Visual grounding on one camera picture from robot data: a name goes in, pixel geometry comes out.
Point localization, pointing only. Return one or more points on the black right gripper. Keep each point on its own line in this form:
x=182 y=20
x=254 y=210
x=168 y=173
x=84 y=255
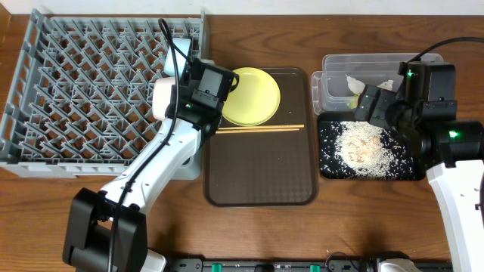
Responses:
x=384 y=99

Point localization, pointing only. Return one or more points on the wooden chopstick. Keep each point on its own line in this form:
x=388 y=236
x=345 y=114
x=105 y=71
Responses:
x=268 y=130
x=259 y=127

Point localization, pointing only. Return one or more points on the yellow round plate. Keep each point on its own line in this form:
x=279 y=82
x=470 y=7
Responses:
x=255 y=99

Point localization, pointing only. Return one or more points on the light blue bowl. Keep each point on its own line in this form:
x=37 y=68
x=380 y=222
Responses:
x=182 y=46

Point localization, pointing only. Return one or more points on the pink white bowl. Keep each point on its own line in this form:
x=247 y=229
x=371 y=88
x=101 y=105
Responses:
x=162 y=97

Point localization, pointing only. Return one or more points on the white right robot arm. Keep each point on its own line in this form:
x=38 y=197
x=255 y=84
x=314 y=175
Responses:
x=424 y=112

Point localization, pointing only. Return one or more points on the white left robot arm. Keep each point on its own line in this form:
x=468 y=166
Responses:
x=107 y=230

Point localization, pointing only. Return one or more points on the clear plastic waste bin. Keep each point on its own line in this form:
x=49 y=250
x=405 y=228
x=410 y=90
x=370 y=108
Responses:
x=330 y=91

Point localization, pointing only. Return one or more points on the black waste tray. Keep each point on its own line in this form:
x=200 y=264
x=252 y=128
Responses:
x=329 y=170

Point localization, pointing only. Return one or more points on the grey plastic dishwasher rack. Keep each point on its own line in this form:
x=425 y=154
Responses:
x=80 y=101

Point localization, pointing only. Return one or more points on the crumpled white tissue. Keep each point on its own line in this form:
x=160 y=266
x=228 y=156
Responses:
x=357 y=87

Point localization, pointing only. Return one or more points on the spilled rice pile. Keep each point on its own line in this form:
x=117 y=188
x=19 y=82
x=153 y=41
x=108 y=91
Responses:
x=363 y=149

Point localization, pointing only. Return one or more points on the dark brown serving tray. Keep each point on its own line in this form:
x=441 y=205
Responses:
x=276 y=168

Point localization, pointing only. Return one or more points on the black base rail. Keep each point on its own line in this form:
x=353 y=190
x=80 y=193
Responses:
x=198 y=265

